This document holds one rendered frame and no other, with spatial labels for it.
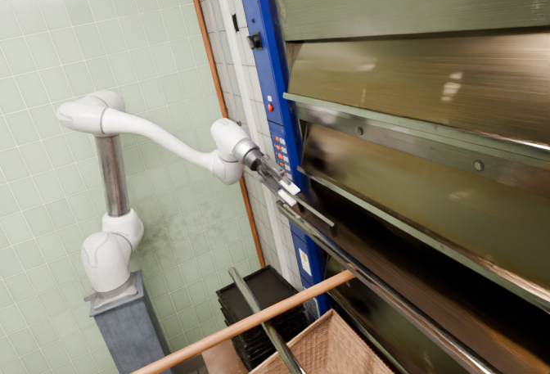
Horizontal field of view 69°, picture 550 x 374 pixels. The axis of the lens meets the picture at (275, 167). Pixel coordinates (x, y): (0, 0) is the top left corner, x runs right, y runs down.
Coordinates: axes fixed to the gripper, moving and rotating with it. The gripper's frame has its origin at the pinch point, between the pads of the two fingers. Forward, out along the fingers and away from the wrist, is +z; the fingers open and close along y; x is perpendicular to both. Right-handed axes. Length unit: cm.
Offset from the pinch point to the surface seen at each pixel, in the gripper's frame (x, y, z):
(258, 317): 34.0, 5.3, 24.6
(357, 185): -3.8, -21.7, 20.4
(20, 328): 103, 111, -75
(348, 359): 6, 50, 47
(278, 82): -15.5, -23.0, -26.2
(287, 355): 36, 0, 38
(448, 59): -3, -68, 28
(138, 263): 40, 100, -64
